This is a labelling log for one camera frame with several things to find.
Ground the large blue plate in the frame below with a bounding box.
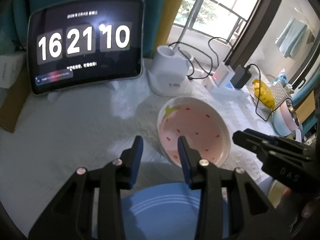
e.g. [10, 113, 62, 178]
[120, 182, 231, 240]

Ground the right hand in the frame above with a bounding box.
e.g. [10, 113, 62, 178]
[276, 187, 319, 239]

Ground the white tablecloth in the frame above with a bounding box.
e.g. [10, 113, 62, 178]
[0, 57, 283, 238]

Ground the white charger plug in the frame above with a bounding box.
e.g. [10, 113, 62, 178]
[212, 62, 235, 87]

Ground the white power strip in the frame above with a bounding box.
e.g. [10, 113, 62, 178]
[202, 76, 250, 99]

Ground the white desk lamp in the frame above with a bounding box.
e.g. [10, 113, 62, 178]
[146, 0, 253, 98]

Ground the black charger adapter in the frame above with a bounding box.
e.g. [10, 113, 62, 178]
[231, 65, 252, 89]

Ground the cardboard box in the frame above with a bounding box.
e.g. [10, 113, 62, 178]
[1, 67, 31, 133]

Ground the cream bowl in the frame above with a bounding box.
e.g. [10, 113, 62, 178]
[267, 180, 291, 208]

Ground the tablet showing clock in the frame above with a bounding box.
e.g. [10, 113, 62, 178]
[27, 0, 145, 95]

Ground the yellow curtain left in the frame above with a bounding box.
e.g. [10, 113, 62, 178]
[146, 0, 182, 59]

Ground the hanging light blue towel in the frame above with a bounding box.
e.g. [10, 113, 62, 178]
[275, 17, 308, 58]

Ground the small white box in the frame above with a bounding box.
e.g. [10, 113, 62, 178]
[0, 51, 26, 89]

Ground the white basket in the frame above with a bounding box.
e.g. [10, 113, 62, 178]
[270, 82, 291, 107]

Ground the yellow teal curtain right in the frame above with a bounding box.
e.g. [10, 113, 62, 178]
[293, 79, 319, 128]

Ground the pink strawberry bowl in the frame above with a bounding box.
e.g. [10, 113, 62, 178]
[157, 96, 231, 167]

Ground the light blue bowl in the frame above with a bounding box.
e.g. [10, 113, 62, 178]
[272, 109, 302, 142]

